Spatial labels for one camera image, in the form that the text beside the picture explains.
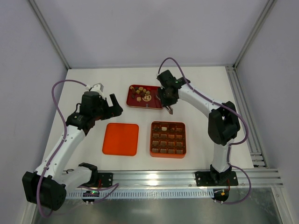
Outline right aluminium frame rail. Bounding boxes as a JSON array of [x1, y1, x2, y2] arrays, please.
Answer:
[[226, 66, 268, 168]]

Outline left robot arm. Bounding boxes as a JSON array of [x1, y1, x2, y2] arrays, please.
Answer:
[[22, 91, 123, 211]]

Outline orange chocolate box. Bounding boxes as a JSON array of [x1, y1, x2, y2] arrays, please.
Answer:
[[149, 121, 186, 159]]

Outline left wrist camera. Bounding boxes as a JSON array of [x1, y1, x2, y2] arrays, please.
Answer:
[[90, 83, 105, 98]]

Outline orange box lid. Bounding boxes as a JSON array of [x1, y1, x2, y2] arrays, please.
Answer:
[[102, 123, 139, 156]]

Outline slotted cable duct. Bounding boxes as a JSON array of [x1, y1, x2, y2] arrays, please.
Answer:
[[66, 188, 214, 200]]

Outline aluminium mounting rail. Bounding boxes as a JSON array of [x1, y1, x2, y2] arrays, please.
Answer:
[[61, 168, 284, 188]]

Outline red rectangular tray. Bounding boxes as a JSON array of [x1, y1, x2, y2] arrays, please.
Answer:
[[126, 84, 162, 110]]

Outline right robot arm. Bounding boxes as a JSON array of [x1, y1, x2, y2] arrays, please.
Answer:
[[157, 70, 241, 184]]

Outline metal serving tongs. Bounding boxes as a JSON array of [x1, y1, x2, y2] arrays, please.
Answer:
[[156, 95, 173, 115]]

